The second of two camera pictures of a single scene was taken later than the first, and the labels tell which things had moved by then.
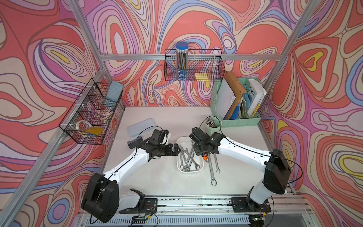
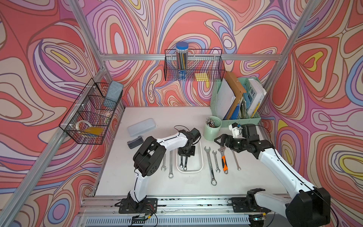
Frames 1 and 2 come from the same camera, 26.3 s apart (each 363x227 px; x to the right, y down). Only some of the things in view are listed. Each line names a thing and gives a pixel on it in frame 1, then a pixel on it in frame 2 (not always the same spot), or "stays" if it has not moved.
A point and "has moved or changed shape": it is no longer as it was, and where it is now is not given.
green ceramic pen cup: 213,124 stays
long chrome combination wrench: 213,181 stays
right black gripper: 196,150 → 228,144
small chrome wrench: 217,168 stays
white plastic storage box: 187,161 stays
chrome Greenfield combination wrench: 186,168 has moved or changed shape
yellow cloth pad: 95,130 stays
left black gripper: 169,152 → 193,153
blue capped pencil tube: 182,48 stays
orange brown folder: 237,89 stays
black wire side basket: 87,120 stays
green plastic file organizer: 254,118 stays
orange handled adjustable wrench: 205,157 → 224,164
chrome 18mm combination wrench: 196,165 → 164,166
